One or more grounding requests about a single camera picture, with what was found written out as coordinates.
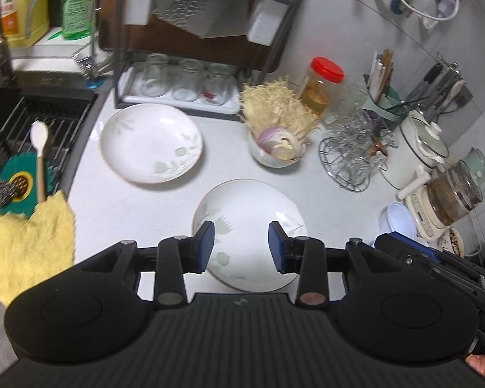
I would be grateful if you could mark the mint green electric kettle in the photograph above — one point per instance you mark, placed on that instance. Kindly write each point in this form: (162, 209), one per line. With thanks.
(479, 167)

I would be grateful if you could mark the cream kettle heating base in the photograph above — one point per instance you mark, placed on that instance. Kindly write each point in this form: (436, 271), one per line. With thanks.
(422, 220)

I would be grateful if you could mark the silver textured box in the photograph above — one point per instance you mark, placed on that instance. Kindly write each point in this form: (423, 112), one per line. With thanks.
(194, 8)

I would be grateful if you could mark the clear glass tumbler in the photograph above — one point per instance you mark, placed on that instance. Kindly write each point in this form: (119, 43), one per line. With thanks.
(352, 99)

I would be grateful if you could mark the small pale blue bowl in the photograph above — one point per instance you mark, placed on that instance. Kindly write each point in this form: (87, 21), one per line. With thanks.
(397, 220)

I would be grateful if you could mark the white bowl of spices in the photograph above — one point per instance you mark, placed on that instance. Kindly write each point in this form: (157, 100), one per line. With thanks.
(454, 242)

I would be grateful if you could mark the pale vegetable piece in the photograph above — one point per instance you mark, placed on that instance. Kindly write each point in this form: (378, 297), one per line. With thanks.
(287, 147)

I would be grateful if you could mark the amber-stemmed cut glass cup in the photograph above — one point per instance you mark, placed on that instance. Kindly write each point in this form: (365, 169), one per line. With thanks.
(378, 145)

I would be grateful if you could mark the black sink drain rack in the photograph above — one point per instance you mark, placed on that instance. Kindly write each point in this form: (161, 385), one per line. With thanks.
(64, 129)

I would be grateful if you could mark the white floral plate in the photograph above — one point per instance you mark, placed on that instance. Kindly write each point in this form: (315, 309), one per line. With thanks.
(149, 141)
(248, 218)

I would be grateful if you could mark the white electric cooking pot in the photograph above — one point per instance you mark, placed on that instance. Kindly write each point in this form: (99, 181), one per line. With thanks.
(404, 157)

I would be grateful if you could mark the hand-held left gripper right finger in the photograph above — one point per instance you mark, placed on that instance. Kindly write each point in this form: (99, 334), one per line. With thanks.
(275, 247)

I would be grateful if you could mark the glass tea kettle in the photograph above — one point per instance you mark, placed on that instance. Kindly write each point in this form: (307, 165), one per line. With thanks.
(454, 196)

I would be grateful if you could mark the clear drinking glass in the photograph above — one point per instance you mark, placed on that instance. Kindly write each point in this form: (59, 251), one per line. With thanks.
(153, 76)
(188, 81)

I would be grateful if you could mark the bundle of wooden chopsticks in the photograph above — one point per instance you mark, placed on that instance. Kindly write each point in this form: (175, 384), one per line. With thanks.
(382, 68)

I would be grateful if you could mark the green dish soap bottle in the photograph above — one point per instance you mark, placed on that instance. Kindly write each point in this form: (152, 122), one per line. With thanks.
(76, 12)

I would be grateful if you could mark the person's right hand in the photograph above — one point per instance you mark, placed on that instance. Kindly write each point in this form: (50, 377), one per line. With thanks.
(484, 367)

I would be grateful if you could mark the red-printed drinking glass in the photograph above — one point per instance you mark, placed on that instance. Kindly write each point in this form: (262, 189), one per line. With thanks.
(216, 85)

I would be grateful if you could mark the cut onion half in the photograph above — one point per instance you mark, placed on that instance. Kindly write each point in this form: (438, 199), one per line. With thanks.
(268, 136)

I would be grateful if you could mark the white wall socket charger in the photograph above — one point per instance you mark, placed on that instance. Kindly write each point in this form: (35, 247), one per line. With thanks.
(448, 2)

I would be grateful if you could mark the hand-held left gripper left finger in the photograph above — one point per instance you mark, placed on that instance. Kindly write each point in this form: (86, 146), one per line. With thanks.
(206, 247)

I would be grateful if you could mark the red-lidded plastic jar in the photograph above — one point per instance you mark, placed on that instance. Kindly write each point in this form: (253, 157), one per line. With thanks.
(319, 89)

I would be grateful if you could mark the green chopstick holder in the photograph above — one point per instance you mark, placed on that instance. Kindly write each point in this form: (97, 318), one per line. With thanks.
(384, 103)

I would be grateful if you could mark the glass pot lid white knob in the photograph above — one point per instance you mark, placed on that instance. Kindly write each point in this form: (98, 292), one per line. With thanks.
(428, 135)

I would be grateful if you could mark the green sink strainer mat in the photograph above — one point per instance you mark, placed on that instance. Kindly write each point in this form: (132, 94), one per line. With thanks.
(8, 165)

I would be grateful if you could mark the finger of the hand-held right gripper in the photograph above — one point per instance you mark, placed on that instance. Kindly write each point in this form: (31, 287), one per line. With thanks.
(412, 244)

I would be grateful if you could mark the wooden cutting board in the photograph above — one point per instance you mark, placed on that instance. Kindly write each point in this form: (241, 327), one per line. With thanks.
(178, 46)

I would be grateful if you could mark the white drip tray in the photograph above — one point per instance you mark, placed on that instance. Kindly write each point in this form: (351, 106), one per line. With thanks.
(125, 93)

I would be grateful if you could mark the blue wall pipe cap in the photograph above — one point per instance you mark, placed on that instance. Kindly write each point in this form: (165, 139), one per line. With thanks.
(398, 7)

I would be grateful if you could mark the yellow dish cloth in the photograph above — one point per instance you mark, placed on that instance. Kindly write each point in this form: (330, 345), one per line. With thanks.
(24, 250)

